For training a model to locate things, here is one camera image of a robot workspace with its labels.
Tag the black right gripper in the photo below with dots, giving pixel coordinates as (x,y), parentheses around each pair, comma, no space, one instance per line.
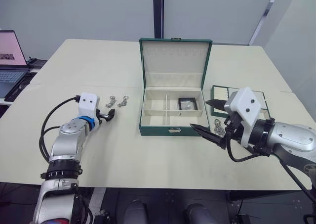
(233,130)

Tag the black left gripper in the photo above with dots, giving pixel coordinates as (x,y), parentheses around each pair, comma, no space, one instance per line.
(100,117)

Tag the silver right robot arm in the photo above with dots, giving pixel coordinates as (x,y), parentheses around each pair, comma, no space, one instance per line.
(291,137)

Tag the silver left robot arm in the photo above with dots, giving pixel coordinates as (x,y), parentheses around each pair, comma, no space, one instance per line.
(69,135)

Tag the green jewelry tray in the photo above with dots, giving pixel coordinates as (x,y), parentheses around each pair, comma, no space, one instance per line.
(219,93)

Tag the black display case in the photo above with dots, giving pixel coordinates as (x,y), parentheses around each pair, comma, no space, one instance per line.
(188,104)

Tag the green jewelry box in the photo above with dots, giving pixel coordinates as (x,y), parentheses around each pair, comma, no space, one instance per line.
(172,85)

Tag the open laptop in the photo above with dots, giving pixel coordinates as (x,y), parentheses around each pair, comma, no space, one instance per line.
(10,60)

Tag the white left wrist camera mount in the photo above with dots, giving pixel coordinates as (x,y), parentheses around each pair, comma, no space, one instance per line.
(87,103)

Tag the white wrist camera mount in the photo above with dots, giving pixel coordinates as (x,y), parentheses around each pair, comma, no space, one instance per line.
(245,105)
(87,103)

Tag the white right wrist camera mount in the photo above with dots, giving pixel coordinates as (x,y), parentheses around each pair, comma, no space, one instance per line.
(245,105)

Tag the black wall pillar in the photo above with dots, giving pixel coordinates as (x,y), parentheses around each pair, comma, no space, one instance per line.
(158,11)

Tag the silver diagonal frame bar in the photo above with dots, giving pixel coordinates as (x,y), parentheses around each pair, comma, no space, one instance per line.
(264,16)

